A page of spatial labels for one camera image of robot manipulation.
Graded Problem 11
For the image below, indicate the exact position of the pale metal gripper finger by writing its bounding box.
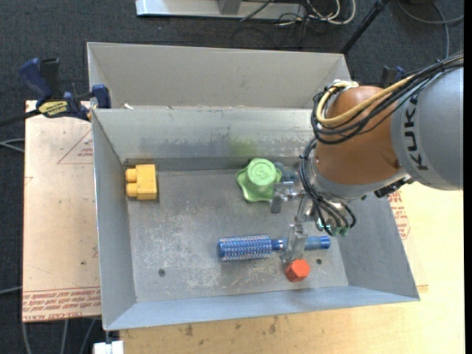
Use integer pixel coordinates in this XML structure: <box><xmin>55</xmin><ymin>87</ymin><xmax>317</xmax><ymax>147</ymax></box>
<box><xmin>270</xmin><ymin>181</ymin><xmax>299</xmax><ymax>215</ymax></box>
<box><xmin>280</xmin><ymin>223</ymin><xmax>308</xmax><ymax>263</ymax></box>

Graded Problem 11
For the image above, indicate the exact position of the orange-red hexagonal block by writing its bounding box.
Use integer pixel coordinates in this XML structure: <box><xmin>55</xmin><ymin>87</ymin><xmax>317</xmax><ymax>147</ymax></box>
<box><xmin>284</xmin><ymin>259</ymin><xmax>312</xmax><ymax>283</ymax></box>

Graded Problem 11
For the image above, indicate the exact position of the green flower-shaped toy cup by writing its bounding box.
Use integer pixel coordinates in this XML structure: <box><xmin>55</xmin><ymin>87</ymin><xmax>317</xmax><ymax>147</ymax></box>
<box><xmin>235</xmin><ymin>157</ymin><xmax>283</xmax><ymax>204</ymax></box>

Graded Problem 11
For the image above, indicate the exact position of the blue round hairbrush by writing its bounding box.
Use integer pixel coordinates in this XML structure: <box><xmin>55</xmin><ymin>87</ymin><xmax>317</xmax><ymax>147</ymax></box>
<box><xmin>216</xmin><ymin>234</ymin><xmax>332</xmax><ymax>263</ymax></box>

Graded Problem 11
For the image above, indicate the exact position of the grey metal bin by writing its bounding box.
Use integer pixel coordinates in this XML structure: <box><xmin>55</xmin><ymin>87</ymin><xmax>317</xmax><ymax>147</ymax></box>
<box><xmin>86</xmin><ymin>41</ymin><xmax>421</xmax><ymax>332</ymax></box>

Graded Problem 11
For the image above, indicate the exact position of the yellow toy building block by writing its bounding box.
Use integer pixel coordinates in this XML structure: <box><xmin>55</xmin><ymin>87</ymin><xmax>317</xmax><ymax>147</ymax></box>
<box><xmin>124</xmin><ymin>163</ymin><xmax>159</xmax><ymax>202</ymax></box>

